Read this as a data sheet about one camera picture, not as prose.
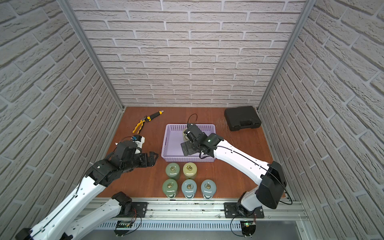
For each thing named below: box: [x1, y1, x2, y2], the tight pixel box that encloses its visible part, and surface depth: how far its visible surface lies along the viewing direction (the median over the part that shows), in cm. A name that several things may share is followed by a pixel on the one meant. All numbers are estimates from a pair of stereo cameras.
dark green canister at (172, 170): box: [165, 162, 180, 180], surface depth 80 cm
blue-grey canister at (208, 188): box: [200, 179, 217, 199], surface depth 75 cm
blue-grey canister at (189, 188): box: [181, 179, 197, 200], surface depth 75 cm
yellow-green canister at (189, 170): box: [182, 162, 198, 179], surface depth 81 cm
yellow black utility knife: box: [145, 110, 164, 122], surface depth 116 cm
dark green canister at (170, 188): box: [162, 178, 178, 199], surface depth 75 cm
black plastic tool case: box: [224, 106, 262, 132], surface depth 109 cm
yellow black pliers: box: [132, 115, 147, 135], surface depth 109 cm
